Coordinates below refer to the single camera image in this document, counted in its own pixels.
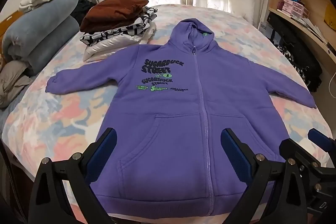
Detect yellow object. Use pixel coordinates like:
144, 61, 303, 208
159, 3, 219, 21
324, 4, 336, 28

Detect purple zip hoodie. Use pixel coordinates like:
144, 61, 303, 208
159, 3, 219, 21
45, 18, 318, 212

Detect pink mini drawer boxes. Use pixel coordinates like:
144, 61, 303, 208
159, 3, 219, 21
278, 0, 310, 19

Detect black bag under shelf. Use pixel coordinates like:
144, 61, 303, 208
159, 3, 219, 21
266, 13, 323, 93

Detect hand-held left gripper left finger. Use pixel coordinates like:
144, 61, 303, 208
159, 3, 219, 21
28, 127, 118, 224

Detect grey crumpled cloth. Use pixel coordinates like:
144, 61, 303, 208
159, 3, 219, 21
0, 60, 33, 109

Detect white box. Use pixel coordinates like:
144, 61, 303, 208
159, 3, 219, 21
259, 21, 271, 37

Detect white cable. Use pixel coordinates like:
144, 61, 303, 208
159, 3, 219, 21
327, 80, 336, 101

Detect folded white puffy jacket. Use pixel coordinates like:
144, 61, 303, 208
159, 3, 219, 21
83, 22, 157, 63

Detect black and white patterned garment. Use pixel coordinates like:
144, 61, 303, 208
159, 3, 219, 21
80, 6, 158, 47

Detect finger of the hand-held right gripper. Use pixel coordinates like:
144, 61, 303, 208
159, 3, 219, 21
279, 138, 319, 170
308, 128, 336, 161

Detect folded brown garment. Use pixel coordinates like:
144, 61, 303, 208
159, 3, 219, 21
79, 0, 149, 33

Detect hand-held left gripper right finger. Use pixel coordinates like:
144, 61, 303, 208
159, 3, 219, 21
221, 128, 311, 224

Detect folded blue blanket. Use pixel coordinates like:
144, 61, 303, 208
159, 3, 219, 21
1, 0, 80, 76

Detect papers on desk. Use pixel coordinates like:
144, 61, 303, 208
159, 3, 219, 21
302, 17, 328, 43

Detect pastel patterned bedspread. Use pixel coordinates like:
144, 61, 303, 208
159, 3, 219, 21
0, 4, 336, 224

